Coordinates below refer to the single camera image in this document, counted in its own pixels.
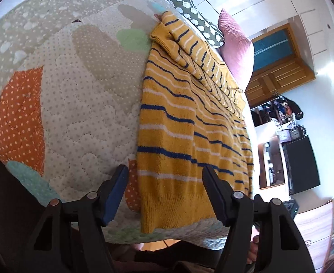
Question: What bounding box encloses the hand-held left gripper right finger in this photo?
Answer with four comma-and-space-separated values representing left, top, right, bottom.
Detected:
202, 165, 315, 273

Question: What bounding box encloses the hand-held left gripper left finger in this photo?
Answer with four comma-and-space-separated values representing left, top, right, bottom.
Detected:
22, 164, 129, 273

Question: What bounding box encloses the yellow striped knit sweater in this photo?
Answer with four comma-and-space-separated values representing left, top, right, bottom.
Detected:
137, 11, 254, 234

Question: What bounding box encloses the white cabinet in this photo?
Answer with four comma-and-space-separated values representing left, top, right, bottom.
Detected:
255, 119, 290, 190

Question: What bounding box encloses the black television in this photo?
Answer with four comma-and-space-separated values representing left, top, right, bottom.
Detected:
282, 136, 320, 195

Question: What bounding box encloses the patchwork dotted quilt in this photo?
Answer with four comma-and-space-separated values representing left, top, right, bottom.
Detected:
0, 0, 256, 248

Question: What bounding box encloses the cluttered shelf rack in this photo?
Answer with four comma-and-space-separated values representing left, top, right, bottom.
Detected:
251, 95, 304, 127

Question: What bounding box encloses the light wooden dresser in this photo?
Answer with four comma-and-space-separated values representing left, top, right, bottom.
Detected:
294, 199, 334, 273

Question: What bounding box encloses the brown wooden door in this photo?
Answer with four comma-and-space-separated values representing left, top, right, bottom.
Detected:
245, 57, 317, 107

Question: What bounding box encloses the pink ribbed pillow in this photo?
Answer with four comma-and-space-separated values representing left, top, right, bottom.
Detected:
218, 8, 254, 90

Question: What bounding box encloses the blue glass wooden door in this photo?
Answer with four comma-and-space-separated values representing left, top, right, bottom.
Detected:
249, 24, 301, 71

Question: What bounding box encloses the green hedgehog print pillow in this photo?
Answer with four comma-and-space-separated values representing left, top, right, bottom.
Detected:
164, 0, 226, 47

